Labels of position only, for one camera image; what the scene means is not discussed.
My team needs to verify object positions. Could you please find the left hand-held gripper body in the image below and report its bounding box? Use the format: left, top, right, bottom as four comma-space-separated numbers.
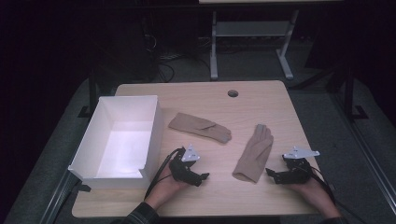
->
168, 143, 204, 187

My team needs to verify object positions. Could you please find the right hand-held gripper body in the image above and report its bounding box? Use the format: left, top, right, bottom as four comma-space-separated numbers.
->
280, 146, 321, 185

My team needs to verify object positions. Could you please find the beige glove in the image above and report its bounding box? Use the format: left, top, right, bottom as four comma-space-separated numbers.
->
232, 123, 275, 184
167, 112, 233, 145

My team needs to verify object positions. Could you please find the white box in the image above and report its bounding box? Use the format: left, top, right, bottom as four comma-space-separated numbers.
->
67, 94, 165, 190

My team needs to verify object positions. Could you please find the person's right hand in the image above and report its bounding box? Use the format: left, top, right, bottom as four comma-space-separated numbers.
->
285, 177, 341, 218

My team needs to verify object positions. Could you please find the person's left hand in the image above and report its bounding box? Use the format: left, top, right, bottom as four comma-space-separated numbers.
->
145, 163, 190, 211

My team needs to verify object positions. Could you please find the black metal stand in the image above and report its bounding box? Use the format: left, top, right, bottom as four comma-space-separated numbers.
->
77, 66, 101, 119
340, 62, 370, 121

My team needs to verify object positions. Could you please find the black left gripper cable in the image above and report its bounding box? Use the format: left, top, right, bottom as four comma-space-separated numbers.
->
143, 147, 185, 201

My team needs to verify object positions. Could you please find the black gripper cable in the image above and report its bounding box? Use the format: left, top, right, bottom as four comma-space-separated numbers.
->
143, 147, 185, 201
292, 164, 370, 224

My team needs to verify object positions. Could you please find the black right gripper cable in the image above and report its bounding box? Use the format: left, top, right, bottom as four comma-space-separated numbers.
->
292, 164, 370, 224

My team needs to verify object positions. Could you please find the aluminium rail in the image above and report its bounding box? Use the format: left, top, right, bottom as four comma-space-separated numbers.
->
38, 169, 92, 224
330, 91, 396, 216

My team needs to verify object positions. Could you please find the floor cables bundle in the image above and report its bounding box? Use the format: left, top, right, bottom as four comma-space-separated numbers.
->
141, 18, 213, 84

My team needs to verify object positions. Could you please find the grey metal table frame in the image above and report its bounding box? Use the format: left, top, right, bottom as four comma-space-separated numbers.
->
209, 9, 301, 81

